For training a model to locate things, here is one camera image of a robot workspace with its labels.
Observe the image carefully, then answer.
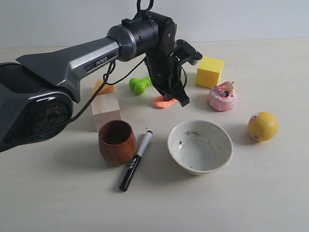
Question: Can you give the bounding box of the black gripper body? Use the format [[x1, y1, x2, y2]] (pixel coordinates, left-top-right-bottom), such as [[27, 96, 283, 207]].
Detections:
[[146, 49, 185, 96]]

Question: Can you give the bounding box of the orange squishy piece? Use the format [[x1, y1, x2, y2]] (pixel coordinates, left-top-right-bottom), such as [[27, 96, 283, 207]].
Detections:
[[153, 95, 178, 109]]

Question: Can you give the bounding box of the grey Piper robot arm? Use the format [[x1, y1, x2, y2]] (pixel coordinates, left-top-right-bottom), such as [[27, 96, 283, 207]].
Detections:
[[0, 10, 189, 151]]

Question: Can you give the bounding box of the green bone dog toy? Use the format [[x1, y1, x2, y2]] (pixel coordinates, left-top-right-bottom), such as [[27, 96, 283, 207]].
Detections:
[[129, 76, 152, 95]]

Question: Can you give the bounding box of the yellow cube block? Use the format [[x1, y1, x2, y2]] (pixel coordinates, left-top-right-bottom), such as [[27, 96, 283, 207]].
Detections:
[[196, 57, 225, 88]]

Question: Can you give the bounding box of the pink toy cake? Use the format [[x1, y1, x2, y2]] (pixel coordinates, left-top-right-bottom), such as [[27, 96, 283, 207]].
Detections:
[[208, 81, 237, 111]]

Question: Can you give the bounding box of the white ceramic bowl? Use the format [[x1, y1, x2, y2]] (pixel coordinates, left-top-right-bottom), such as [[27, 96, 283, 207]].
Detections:
[[167, 119, 234, 175]]

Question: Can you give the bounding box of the yellow cheese wedge toy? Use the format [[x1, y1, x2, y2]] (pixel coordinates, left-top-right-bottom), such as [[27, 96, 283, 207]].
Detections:
[[91, 79, 115, 96]]

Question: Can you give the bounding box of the light wooden block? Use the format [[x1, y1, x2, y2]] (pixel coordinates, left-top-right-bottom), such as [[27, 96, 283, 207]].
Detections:
[[91, 93, 121, 132]]

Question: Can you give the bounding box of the brown wooden cup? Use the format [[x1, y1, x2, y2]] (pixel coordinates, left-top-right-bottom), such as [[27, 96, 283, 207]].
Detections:
[[98, 120, 137, 166]]

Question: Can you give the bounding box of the yellow lemon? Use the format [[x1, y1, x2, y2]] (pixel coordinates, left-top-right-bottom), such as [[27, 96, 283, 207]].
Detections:
[[247, 112, 280, 142]]

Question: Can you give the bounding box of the black and white marker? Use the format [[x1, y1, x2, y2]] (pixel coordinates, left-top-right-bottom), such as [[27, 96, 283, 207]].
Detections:
[[119, 130, 153, 191]]

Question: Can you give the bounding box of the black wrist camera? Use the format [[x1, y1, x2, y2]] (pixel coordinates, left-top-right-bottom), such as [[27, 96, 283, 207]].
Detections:
[[174, 39, 203, 66]]

